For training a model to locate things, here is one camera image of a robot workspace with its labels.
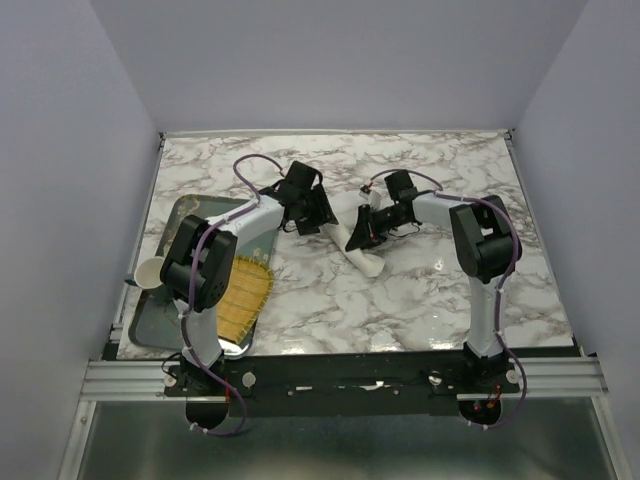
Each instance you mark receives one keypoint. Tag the yellow bamboo mat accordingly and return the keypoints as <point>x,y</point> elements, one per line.
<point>249,288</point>

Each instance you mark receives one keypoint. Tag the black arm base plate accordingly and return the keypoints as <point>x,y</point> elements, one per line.
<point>389,383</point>

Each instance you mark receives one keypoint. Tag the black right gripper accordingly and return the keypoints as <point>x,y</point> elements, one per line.
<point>365,231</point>

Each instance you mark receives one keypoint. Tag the white cup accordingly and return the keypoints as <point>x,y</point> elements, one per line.
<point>147,274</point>

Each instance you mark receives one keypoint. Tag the cream cloth napkin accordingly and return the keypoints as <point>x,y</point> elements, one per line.
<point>349,234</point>

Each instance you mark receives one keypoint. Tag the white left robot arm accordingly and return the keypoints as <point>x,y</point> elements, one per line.
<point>197,269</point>

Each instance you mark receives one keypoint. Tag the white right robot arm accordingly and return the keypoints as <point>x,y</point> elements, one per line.
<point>486,243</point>

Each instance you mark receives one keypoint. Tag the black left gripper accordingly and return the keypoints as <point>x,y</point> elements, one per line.
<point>322,215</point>

